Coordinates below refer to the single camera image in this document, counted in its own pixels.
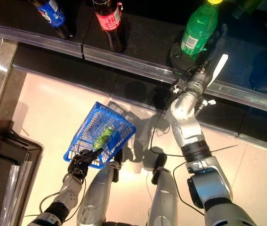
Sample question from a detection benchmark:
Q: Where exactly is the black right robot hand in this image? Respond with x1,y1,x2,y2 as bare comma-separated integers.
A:
170,23,229,73

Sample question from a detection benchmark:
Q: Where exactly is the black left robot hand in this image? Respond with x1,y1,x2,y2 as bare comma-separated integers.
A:
67,147,105,181

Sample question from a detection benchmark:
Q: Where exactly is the green Sprite bottle yellow cap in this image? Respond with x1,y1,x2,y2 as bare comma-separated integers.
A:
180,0,223,61

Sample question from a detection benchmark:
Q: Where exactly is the blue plastic shopping basket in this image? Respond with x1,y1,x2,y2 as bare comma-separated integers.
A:
63,101,137,170

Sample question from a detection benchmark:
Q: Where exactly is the black drinks shelf clear strip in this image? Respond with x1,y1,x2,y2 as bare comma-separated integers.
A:
0,0,267,111

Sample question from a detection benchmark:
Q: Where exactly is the black side shelf unit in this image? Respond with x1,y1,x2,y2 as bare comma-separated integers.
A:
0,130,43,226

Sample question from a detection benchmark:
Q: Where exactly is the Coca-Cola bottle red label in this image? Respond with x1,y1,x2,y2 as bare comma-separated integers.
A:
92,0,127,53

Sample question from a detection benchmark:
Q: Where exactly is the brown glossy counter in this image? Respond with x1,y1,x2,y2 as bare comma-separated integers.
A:
0,32,18,139

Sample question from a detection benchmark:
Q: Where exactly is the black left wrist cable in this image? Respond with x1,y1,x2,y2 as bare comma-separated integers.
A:
38,180,87,218

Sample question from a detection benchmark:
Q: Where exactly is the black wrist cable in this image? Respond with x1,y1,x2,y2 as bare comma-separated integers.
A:
150,101,213,216
38,180,87,218

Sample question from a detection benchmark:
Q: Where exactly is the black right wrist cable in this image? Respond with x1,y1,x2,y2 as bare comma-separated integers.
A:
150,101,213,216

